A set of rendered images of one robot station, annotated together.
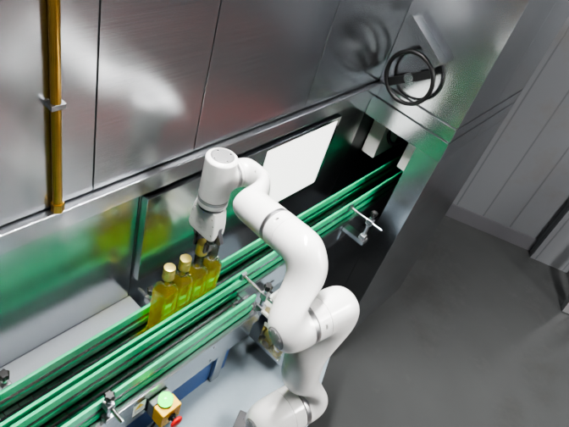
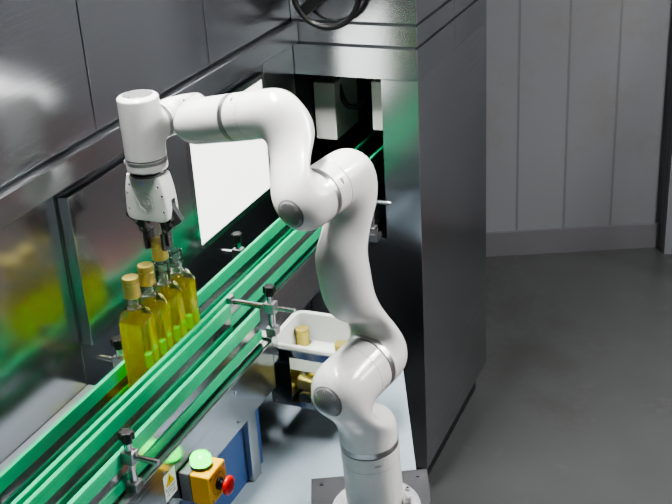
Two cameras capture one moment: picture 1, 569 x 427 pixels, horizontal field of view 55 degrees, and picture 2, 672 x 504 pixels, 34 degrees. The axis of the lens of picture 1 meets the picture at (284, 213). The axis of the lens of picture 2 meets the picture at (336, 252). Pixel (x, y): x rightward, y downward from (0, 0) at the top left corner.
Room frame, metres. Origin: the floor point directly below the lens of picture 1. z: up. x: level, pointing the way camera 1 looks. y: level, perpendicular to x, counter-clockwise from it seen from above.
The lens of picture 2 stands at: (-1.05, 0.01, 2.31)
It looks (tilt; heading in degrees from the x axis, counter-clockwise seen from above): 25 degrees down; 355
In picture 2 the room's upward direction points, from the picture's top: 4 degrees counter-clockwise
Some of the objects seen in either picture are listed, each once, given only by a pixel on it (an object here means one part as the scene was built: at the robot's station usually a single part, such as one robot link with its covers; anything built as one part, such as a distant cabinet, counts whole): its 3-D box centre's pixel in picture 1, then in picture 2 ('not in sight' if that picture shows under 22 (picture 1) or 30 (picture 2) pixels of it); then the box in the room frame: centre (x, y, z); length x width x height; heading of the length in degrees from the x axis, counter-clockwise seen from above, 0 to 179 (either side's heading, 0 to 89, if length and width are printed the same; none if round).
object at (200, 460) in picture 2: (165, 399); (200, 459); (0.80, 0.14, 1.01); 0.04 x 0.04 x 0.03
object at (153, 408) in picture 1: (164, 408); (204, 480); (0.80, 0.14, 0.96); 0.07 x 0.07 x 0.07; 61
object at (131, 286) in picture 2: (168, 272); (131, 286); (1.00, 0.25, 1.31); 0.04 x 0.04 x 0.04
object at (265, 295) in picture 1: (259, 291); (261, 308); (1.21, -0.01, 1.12); 0.17 x 0.03 x 0.12; 61
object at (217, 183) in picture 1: (219, 175); (143, 124); (1.10, 0.19, 1.61); 0.09 x 0.08 x 0.13; 138
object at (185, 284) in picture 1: (178, 296); (155, 338); (1.05, 0.22, 1.16); 0.06 x 0.06 x 0.21; 62
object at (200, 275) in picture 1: (192, 287); (169, 325); (1.10, 0.19, 1.16); 0.06 x 0.06 x 0.21; 60
